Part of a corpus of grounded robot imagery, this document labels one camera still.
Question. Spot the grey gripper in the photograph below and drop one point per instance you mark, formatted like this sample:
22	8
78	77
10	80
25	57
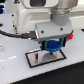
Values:
49	30

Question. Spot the blue gear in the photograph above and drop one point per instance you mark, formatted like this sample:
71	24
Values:
53	46

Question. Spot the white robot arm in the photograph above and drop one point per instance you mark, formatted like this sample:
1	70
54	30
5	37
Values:
44	20

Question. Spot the black framed peg base plate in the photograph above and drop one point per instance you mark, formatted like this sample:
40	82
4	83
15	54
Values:
44	57

